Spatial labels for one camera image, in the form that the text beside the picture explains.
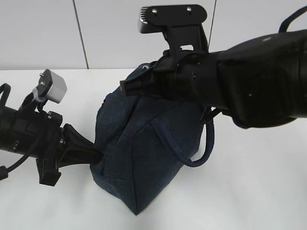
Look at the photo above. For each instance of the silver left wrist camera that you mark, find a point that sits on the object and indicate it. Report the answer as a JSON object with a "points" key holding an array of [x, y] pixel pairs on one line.
{"points": [[51, 86]]}

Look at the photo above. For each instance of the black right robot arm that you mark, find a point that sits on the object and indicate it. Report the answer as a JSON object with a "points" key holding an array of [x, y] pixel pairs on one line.
{"points": [[259, 83]]}

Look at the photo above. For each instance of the navy blue lunch bag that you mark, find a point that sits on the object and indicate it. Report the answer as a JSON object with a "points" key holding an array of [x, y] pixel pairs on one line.
{"points": [[144, 143]]}

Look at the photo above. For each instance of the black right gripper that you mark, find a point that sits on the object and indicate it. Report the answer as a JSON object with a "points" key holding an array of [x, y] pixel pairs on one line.
{"points": [[187, 81]]}

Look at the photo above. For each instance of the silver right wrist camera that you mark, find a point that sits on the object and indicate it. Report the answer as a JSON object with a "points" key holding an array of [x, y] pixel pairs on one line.
{"points": [[181, 25]]}

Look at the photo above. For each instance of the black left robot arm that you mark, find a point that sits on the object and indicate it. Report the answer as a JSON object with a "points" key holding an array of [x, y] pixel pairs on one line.
{"points": [[17, 131]]}

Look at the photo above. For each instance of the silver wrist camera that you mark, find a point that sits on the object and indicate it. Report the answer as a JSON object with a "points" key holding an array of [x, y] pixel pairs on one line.
{"points": [[51, 86], [181, 25]]}

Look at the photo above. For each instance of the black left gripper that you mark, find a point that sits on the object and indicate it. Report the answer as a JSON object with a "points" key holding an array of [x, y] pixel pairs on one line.
{"points": [[54, 148]]}

